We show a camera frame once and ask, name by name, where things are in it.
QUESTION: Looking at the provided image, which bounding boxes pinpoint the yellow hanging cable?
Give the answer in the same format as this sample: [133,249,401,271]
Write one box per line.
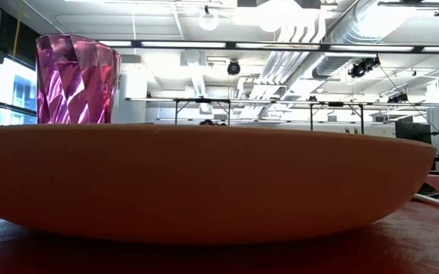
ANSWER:
[11,0,24,62]

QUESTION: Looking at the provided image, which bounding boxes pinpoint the black monitor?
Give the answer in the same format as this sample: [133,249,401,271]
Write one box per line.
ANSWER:
[395,121,432,145]

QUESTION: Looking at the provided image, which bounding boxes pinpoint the black aluminium rig frame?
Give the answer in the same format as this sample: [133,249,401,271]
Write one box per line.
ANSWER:
[97,39,439,54]

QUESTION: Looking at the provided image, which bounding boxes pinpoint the black camera on cable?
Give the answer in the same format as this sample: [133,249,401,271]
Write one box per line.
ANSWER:
[347,56,382,79]

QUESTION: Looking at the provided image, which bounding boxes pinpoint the pink round plate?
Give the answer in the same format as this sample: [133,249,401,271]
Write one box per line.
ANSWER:
[0,123,437,245]

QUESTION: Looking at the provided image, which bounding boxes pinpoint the black ceiling light track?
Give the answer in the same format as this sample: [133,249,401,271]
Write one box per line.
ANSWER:
[377,0,439,18]

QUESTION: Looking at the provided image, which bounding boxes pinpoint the purple faceted cup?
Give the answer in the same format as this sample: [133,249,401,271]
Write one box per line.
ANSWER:
[35,33,122,125]

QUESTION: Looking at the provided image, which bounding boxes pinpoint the black overhead camera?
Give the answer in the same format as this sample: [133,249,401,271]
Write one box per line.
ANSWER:
[226,59,242,76]

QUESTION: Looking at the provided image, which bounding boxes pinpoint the black background table frame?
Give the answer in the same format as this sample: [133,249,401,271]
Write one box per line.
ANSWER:
[173,97,232,126]
[309,100,365,135]

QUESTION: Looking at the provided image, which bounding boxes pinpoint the silver ventilation duct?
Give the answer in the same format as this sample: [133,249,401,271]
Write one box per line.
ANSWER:
[312,0,414,79]

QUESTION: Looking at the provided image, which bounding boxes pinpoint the round pendant lamp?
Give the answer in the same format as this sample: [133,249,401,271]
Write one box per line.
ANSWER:
[198,5,221,32]

